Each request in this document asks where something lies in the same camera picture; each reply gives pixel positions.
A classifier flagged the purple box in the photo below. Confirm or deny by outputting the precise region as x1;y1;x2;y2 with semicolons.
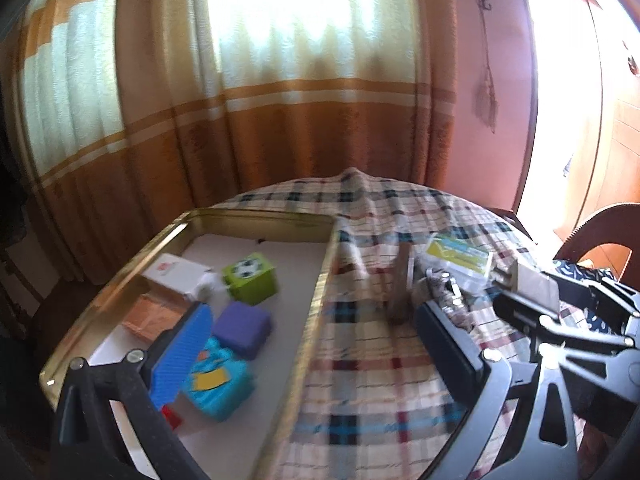
212;302;275;360

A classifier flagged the white box with red print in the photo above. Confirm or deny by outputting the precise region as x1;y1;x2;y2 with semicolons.
142;254;217;301

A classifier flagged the brown upright box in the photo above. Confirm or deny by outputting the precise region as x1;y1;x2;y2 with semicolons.
387;245;416;323

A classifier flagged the orange brown box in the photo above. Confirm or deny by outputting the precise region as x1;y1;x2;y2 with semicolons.
122;292;193;345

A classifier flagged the blue patterned cushion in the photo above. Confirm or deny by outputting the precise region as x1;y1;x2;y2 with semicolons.
554;259;621;336

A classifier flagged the green box with ball print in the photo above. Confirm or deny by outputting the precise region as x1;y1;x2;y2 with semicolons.
221;252;278;305

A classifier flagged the teal box with yellow print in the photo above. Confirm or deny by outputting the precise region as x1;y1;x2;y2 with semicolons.
181;337;251;422

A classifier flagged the wall hanging ornament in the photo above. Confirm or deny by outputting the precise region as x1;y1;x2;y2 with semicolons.
472;0;501;133

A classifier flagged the orange and white curtain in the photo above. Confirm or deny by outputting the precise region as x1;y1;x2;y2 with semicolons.
0;0;458;286

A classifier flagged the wooden chair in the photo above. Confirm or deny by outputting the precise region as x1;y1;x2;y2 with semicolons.
552;201;640;281

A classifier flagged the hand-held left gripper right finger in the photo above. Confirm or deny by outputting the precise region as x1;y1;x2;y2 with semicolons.
415;301;583;480

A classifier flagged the checked tablecloth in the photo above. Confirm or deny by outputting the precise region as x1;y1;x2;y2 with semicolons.
215;167;616;480

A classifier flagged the gold metal tray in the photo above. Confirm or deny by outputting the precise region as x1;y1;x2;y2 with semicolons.
39;207;343;480

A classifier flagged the green yellow clear packet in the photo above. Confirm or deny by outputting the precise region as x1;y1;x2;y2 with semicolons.
422;234;493;291

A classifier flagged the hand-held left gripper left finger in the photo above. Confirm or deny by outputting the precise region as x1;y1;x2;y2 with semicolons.
56;301;215;480

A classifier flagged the dark metal trinket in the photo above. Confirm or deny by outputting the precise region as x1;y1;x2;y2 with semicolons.
417;267;476;331

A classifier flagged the grey box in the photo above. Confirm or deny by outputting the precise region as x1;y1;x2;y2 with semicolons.
515;261;562;315

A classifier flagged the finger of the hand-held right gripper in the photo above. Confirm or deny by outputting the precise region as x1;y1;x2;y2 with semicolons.
550;269;640;318
494;287;628;348

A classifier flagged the small red box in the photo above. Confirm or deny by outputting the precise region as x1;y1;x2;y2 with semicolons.
160;404;185;431

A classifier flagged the wooden wardrobe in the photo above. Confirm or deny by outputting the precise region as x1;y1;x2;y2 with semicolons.
520;0;640;241

